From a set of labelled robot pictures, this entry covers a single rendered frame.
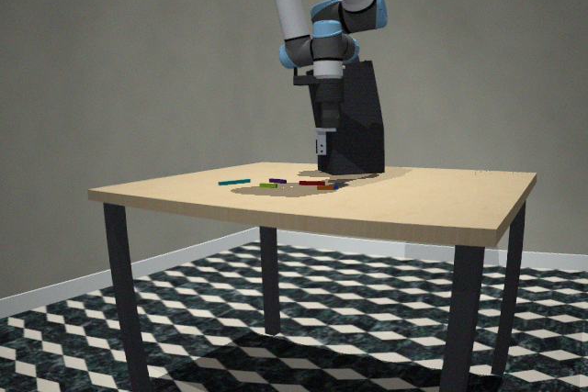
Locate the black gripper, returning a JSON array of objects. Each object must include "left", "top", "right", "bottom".
[{"left": 293, "top": 61, "right": 345, "bottom": 155}]

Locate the turquoise rod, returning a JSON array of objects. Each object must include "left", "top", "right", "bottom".
[{"left": 219, "top": 179, "right": 251, "bottom": 185}]

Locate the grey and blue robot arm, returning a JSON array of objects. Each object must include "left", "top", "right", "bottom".
[{"left": 275, "top": 0, "right": 388, "bottom": 69}]

